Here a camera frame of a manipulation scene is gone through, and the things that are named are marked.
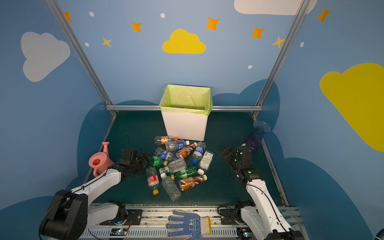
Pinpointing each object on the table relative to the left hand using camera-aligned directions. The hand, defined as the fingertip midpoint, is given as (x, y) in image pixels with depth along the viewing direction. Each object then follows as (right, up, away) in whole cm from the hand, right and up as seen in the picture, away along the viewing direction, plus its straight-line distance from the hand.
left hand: (151, 161), depth 89 cm
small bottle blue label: (+29, +5, +4) cm, 30 cm away
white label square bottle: (+33, 0, +2) cm, 33 cm away
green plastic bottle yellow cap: (+3, 0, 0) cm, 3 cm away
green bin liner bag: (+21, +40, +12) cm, 47 cm away
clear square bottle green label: (+14, -2, -3) cm, 14 cm away
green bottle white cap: (+23, -6, -3) cm, 24 cm away
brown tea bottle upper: (+21, +5, +4) cm, 22 cm away
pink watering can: (-27, +1, -7) cm, 28 cm away
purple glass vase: (+67, +12, +9) cm, 68 cm away
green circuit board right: (+50, -31, -18) cm, 62 cm away
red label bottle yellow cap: (+3, -9, -8) cm, 12 cm away
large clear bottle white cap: (+12, -11, -9) cm, 19 cm away
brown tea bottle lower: (+23, -10, -8) cm, 26 cm away
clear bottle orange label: (+6, +12, +9) cm, 16 cm away
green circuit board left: (-10, -30, -19) cm, 37 cm away
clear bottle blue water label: (+11, +8, +11) cm, 17 cm away
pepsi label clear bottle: (+7, +3, +3) cm, 8 cm away
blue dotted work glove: (+25, -28, -18) cm, 41 cm away
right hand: (+45, +7, -6) cm, 46 cm away
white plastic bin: (+20, +22, +6) cm, 30 cm away
